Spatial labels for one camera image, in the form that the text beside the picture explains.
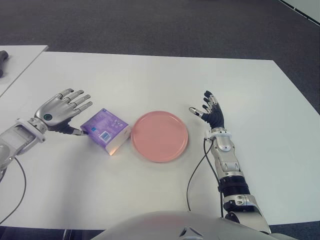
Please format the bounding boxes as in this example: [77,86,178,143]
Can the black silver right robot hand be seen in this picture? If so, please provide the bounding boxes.
[188,90,225,131]

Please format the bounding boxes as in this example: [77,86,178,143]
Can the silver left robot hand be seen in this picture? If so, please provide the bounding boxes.
[34,88,94,137]

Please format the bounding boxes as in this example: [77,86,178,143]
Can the purple tissue paper pack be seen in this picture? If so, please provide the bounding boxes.
[79,107,132,157]

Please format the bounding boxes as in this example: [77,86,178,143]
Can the pink round plate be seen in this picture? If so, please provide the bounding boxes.
[130,110,189,164]

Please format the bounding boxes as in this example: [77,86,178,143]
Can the black object on side table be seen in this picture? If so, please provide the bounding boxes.
[0,49,11,78]

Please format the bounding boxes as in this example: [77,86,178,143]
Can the grey robot torso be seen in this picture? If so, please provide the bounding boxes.
[97,211,281,240]

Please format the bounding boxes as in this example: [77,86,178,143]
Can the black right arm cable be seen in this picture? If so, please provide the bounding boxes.
[186,138,225,217]

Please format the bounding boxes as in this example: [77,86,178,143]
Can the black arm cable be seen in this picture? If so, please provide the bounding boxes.
[186,138,225,217]
[0,157,27,225]

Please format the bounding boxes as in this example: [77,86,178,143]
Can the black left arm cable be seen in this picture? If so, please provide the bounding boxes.
[0,157,27,225]

